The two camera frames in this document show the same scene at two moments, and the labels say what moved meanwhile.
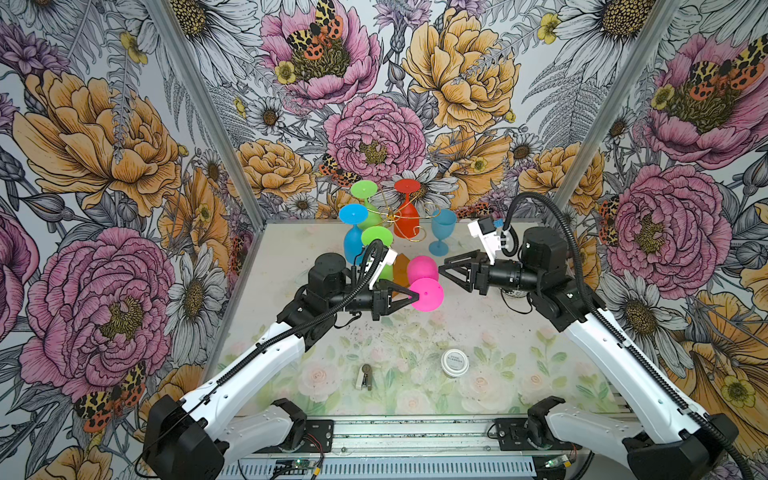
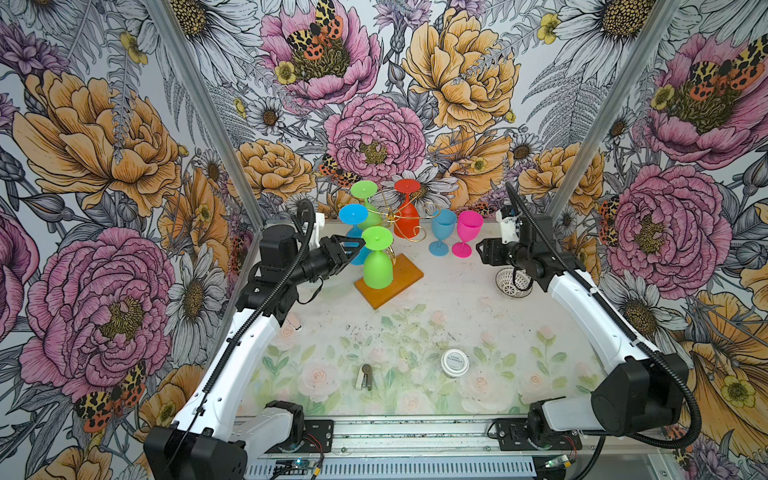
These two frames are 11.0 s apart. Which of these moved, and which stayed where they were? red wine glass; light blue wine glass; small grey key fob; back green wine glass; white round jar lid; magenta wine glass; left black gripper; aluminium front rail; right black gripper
Moved: right black gripper; left black gripper; magenta wine glass
Stayed: light blue wine glass; back green wine glass; small grey key fob; aluminium front rail; red wine glass; white round jar lid
